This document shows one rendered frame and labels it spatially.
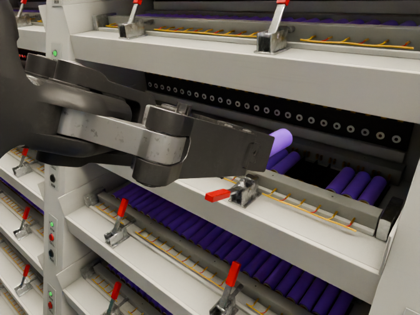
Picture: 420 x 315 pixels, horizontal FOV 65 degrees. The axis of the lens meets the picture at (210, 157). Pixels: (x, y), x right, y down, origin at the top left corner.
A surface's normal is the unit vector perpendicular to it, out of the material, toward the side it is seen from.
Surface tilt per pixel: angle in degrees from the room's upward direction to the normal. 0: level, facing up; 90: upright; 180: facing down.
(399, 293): 90
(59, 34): 90
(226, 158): 92
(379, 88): 108
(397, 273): 90
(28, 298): 18
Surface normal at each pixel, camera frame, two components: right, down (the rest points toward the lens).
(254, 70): -0.65, 0.40
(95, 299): -0.06, -0.87
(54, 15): -0.63, 0.11
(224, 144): 0.85, 0.29
